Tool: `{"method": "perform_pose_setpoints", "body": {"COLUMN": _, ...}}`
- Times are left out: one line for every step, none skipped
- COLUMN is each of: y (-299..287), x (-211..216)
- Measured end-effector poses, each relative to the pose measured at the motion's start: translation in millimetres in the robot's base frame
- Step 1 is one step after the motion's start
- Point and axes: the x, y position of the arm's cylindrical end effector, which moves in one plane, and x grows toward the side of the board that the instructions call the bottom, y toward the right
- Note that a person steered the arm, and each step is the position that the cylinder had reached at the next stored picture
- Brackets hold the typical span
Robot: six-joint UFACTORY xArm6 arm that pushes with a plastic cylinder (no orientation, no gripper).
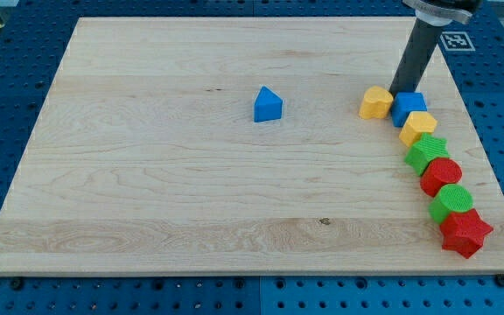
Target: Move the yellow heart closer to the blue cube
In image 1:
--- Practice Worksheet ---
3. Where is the green star block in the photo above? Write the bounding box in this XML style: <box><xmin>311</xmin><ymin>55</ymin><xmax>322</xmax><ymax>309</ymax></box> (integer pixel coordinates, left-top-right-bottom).
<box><xmin>404</xmin><ymin>133</ymin><xmax>450</xmax><ymax>176</ymax></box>

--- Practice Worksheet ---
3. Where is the green cylinder block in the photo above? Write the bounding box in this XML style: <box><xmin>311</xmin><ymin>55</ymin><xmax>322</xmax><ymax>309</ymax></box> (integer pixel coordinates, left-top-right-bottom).
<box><xmin>429</xmin><ymin>184</ymin><xmax>473</xmax><ymax>224</ymax></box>

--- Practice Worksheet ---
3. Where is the black bolt front left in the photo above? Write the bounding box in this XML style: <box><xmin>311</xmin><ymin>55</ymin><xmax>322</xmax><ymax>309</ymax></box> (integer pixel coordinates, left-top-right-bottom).
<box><xmin>9</xmin><ymin>277</ymin><xmax>24</xmax><ymax>291</ymax></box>

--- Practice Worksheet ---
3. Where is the blue triangular prism block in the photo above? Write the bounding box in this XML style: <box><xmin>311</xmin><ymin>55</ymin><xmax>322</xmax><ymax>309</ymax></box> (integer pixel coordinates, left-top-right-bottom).
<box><xmin>254</xmin><ymin>86</ymin><xmax>284</xmax><ymax>123</ymax></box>

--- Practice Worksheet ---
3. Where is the red star block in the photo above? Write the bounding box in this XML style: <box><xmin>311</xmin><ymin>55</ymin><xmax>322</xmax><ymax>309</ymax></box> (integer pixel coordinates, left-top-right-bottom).
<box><xmin>439</xmin><ymin>208</ymin><xmax>494</xmax><ymax>259</ymax></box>

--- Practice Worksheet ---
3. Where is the wooden board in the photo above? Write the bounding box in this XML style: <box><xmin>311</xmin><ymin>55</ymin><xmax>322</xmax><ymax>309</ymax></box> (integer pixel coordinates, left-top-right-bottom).
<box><xmin>0</xmin><ymin>17</ymin><xmax>504</xmax><ymax>277</ymax></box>

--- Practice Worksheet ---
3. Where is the white fiducial marker tag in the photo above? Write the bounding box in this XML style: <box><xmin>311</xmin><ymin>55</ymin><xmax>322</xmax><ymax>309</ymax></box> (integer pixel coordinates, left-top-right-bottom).
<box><xmin>440</xmin><ymin>31</ymin><xmax>475</xmax><ymax>52</ymax></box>

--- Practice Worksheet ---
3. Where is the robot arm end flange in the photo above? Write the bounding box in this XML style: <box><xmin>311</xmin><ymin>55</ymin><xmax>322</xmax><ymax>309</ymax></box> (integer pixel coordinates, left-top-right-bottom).
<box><xmin>402</xmin><ymin>0</ymin><xmax>483</xmax><ymax>26</ymax></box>

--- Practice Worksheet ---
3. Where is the yellow heart block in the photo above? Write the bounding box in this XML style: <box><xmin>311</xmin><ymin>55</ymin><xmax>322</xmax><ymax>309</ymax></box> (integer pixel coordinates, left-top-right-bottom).
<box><xmin>359</xmin><ymin>86</ymin><xmax>394</xmax><ymax>119</ymax></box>

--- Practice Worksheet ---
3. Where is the yellow hexagon block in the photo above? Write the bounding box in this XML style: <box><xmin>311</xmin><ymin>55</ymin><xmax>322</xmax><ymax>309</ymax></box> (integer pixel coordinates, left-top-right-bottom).
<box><xmin>399</xmin><ymin>111</ymin><xmax>438</xmax><ymax>147</ymax></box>

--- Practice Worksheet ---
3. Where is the blue cube block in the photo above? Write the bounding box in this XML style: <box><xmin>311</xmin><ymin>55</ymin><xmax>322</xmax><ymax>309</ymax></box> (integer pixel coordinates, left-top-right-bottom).
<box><xmin>390</xmin><ymin>92</ymin><xmax>427</xmax><ymax>128</ymax></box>

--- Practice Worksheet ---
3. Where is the black bolt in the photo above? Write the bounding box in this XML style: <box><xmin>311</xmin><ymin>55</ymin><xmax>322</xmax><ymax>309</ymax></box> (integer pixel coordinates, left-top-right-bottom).
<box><xmin>9</xmin><ymin>277</ymin><xmax>24</xmax><ymax>291</ymax></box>
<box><xmin>494</xmin><ymin>274</ymin><xmax>504</xmax><ymax>288</ymax></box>

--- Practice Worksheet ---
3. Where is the red cylinder block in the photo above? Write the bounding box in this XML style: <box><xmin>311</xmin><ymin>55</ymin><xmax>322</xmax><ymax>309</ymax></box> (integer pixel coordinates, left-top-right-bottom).
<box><xmin>420</xmin><ymin>157</ymin><xmax>463</xmax><ymax>197</ymax></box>

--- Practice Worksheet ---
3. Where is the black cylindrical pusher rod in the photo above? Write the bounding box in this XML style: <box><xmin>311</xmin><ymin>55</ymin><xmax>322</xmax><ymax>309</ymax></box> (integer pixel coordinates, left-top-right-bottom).
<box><xmin>388</xmin><ymin>18</ymin><xmax>443</xmax><ymax>96</ymax></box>

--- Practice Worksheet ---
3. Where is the black bolt front right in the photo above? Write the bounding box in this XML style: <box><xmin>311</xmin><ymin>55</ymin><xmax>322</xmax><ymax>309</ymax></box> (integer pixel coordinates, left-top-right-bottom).
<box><xmin>494</xmin><ymin>274</ymin><xmax>504</xmax><ymax>288</ymax></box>

